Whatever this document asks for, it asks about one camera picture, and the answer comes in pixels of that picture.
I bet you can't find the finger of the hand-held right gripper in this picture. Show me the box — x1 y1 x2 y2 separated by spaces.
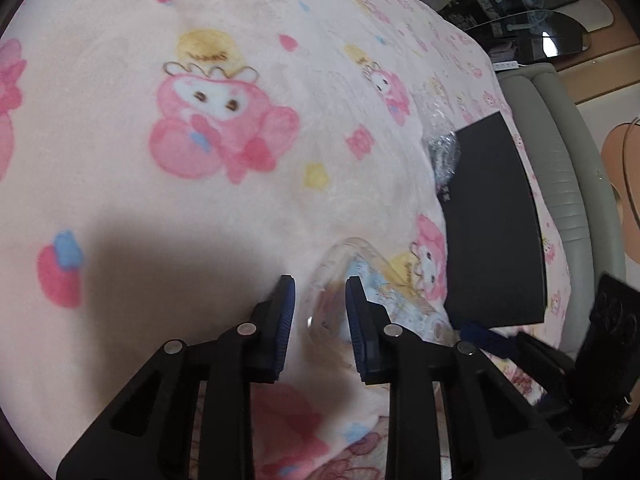
457 321 577 402

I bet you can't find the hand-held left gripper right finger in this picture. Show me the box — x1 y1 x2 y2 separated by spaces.
345 275 583 480

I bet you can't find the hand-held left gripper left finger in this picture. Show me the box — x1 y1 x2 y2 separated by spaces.
56 274 297 480

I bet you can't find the clear plastic package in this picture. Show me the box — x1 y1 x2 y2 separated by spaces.
300 237 456 356

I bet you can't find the black storage box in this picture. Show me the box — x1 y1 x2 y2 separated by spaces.
440 110 548 326

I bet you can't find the pink cloth with red outlines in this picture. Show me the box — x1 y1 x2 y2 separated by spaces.
310 430 396 480

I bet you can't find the orange round panel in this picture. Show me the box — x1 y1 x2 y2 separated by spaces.
600 117 640 241

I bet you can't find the beige padded headboard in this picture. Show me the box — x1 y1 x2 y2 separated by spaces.
497 62 626 361

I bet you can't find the pink cartoon-print blanket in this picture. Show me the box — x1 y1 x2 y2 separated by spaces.
0 0 576 480

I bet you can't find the clear bubble wrap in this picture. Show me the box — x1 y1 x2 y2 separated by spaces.
415 95 463 186

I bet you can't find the dark glass table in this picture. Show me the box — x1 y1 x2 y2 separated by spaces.
405 0 616 66

